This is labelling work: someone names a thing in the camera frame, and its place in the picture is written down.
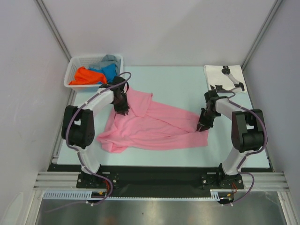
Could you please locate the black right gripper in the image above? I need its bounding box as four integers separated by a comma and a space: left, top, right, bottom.
197, 107, 219, 131

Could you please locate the pink t shirt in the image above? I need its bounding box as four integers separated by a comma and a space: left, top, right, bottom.
97, 88, 209, 153

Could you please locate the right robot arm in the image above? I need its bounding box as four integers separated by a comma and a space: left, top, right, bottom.
196, 90, 268, 189

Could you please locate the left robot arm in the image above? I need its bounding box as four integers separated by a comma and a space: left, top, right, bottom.
61, 72, 131, 188

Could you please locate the blue t shirt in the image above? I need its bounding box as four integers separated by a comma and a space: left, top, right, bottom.
89, 64, 117, 83

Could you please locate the grey t shirt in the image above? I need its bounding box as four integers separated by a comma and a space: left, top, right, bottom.
89, 54, 120, 70

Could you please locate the orange t shirt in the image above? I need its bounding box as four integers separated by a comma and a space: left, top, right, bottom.
69, 67, 107, 85

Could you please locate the folded white printed t shirt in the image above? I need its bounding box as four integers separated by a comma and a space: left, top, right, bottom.
204, 65, 247, 93

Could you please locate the white perforated plastic basket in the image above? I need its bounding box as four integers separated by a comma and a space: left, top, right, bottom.
64, 54, 124, 92

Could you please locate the left slotted cable duct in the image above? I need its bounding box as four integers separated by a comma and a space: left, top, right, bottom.
43, 190, 107, 200

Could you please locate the aluminium frame rail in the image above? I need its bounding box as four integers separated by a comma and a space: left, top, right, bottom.
33, 172, 79, 190

